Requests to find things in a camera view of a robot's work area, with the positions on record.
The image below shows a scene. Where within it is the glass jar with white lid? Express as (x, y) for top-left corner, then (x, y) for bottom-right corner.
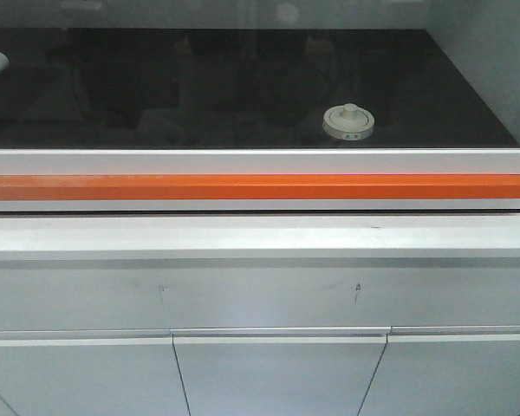
(322, 103), (375, 146)

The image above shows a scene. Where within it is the white fume hood base cabinet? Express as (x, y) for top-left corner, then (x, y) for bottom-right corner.
(0, 213), (520, 415)

